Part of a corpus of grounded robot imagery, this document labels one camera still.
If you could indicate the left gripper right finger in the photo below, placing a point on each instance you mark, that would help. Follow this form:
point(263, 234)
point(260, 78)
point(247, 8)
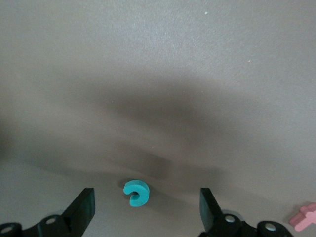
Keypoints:
point(212, 217)

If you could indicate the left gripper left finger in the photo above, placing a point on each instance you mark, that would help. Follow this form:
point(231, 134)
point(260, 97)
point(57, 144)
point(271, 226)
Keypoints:
point(79, 214)

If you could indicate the teal letter c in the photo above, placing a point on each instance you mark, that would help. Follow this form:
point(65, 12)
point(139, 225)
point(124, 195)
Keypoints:
point(143, 187)

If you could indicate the pink letter f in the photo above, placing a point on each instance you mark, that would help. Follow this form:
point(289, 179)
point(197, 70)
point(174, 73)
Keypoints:
point(302, 219)

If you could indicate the brown table cover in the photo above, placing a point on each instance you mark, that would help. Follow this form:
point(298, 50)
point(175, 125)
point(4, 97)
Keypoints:
point(158, 61)

